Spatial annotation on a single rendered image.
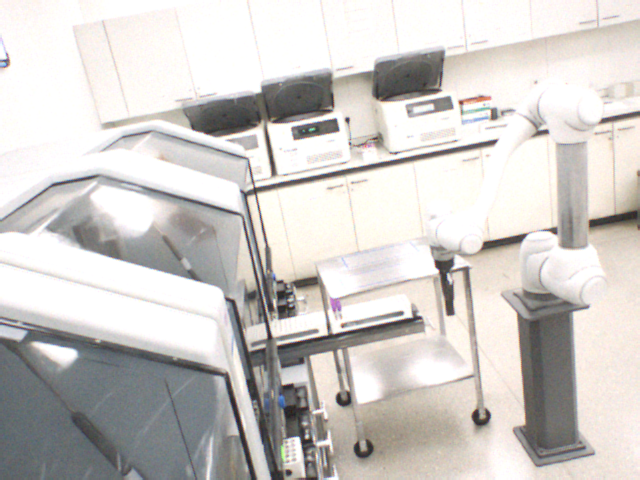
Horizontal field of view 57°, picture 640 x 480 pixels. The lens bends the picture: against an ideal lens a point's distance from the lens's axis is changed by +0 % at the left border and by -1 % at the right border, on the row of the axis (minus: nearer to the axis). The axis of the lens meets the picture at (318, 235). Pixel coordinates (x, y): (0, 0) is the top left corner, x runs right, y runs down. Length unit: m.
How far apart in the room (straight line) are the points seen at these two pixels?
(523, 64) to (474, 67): 0.41
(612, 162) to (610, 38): 1.13
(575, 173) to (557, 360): 0.81
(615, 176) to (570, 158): 3.02
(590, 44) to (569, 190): 3.52
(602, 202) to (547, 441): 2.75
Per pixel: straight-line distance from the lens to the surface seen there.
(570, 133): 2.10
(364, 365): 3.01
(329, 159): 4.39
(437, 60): 4.73
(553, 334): 2.53
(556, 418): 2.74
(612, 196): 5.19
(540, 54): 5.41
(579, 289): 2.22
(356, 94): 4.98
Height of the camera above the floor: 1.85
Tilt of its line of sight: 19 degrees down
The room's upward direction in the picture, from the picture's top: 11 degrees counter-clockwise
